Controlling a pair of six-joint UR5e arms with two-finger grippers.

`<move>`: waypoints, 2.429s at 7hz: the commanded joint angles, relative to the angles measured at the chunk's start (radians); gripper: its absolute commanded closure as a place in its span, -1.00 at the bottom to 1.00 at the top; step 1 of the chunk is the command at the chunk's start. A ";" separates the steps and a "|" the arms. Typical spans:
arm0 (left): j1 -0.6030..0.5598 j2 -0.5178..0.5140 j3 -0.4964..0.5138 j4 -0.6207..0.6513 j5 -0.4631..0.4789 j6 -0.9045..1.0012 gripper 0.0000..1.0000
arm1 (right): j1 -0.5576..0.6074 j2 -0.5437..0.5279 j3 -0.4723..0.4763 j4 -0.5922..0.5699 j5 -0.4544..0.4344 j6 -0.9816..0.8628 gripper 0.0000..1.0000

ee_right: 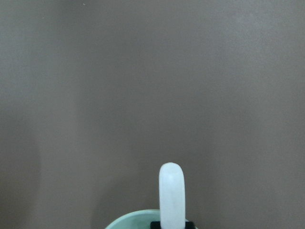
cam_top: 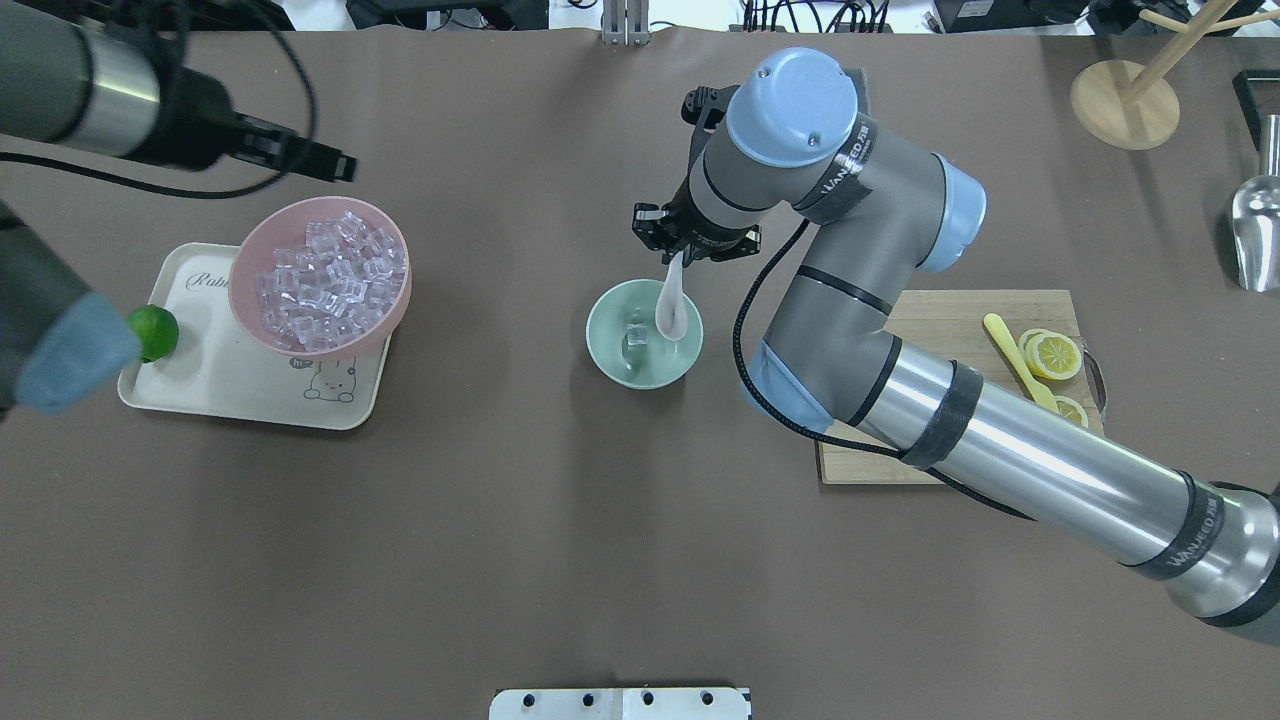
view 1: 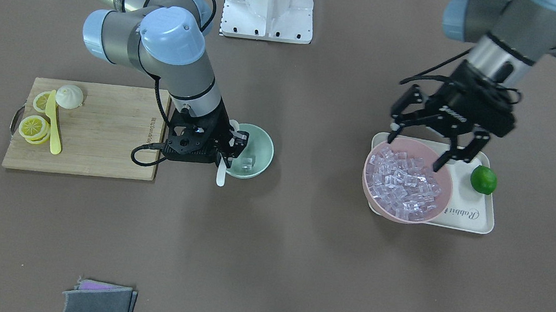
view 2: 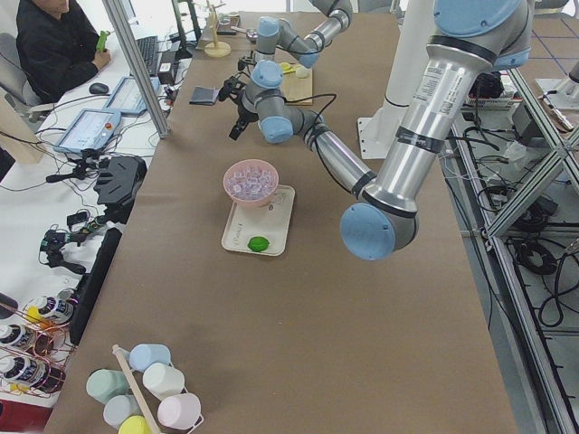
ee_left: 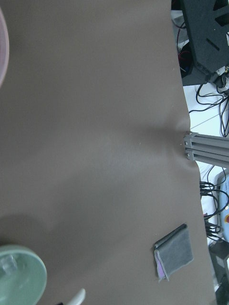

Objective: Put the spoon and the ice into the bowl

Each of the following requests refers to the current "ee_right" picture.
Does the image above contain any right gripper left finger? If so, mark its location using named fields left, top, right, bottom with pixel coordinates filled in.
left=150, top=221, right=162, bottom=229

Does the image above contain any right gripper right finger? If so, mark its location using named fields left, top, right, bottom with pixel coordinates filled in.
left=185, top=221, right=195, bottom=229

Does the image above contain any green ceramic bowl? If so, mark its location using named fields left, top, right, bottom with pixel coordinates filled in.
left=105, top=209, right=160, bottom=229

